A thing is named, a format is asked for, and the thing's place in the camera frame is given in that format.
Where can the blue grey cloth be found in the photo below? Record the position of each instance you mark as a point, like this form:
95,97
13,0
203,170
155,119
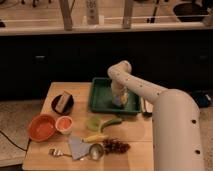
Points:
79,149

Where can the yellow blue sponge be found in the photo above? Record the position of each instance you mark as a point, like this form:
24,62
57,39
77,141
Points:
120,101

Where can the green pepper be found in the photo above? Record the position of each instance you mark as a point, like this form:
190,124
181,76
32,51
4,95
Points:
110,122

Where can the yellow corn cob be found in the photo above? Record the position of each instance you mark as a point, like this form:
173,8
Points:
95,138

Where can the green plastic tray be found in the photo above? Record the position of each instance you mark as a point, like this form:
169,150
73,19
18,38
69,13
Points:
100,99

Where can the bunch of dark grapes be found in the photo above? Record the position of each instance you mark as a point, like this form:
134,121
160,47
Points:
115,146

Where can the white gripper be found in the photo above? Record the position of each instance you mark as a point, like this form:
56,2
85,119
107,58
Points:
118,89

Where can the black spoon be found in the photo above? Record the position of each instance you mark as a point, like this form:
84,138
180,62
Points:
146,114

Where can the orange bowl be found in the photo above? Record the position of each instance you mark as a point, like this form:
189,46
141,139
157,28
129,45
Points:
41,128

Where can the light green cup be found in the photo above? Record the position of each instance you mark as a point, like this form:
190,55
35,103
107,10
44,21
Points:
93,123

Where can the slice of cake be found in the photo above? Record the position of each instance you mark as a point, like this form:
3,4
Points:
63,102

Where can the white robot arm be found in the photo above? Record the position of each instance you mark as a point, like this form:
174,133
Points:
176,131

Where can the small orange cup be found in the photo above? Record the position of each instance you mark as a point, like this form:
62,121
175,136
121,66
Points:
64,124

